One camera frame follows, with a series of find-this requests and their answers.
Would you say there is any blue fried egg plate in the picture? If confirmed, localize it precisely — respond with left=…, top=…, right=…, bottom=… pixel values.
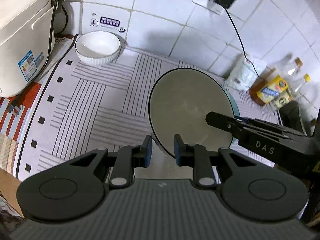
left=226, top=89, right=241, bottom=145

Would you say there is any white ribbed bowl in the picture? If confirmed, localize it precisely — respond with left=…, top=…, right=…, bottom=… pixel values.
left=75, top=31, right=121, bottom=67

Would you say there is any black wok with lid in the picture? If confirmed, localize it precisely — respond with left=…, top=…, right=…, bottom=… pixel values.
left=279, top=101, right=315, bottom=137

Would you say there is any white salt bag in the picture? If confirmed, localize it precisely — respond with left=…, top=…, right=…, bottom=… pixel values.
left=226, top=55, right=267, bottom=92

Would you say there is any yellow label cooking wine bottle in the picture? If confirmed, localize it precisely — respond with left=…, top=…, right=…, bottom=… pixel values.
left=249, top=68, right=289, bottom=107

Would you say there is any clear vinegar bottle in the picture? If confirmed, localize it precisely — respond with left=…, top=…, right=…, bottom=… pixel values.
left=269, top=57, right=312, bottom=111

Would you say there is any striped white table mat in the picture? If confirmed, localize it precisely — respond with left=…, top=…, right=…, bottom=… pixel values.
left=15, top=33, right=283, bottom=182

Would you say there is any red striped cloth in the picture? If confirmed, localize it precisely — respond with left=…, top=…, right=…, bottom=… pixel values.
left=0, top=82, right=41, bottom=176

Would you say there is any white rice cooker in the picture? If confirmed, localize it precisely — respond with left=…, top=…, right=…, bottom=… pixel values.
left=0, top=0, right=54, bottom=98

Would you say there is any black adapter cable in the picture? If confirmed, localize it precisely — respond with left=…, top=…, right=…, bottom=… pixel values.
left=224, top=6, right=261, bottom=78

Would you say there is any blue wall sticker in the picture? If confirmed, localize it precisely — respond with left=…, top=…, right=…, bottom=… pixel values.
left=100, top=17, right=120, bottom=28

